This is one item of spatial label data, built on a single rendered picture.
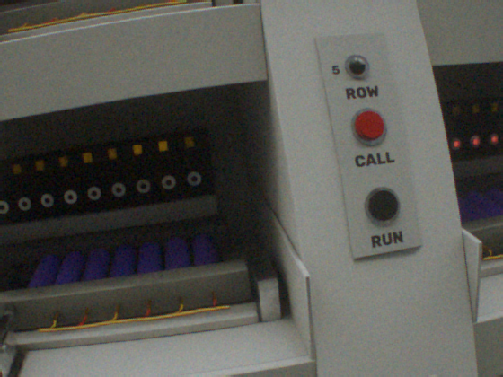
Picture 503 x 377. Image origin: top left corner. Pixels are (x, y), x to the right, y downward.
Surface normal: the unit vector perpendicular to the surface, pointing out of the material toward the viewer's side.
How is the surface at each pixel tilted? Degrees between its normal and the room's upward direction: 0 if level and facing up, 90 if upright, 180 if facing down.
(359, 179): 90
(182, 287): 111
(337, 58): 90
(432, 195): 90
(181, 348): 21
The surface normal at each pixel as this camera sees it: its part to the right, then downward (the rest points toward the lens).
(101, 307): 0.16, 0.26
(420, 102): 0.10, -0.09
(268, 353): -0.11, -0.95
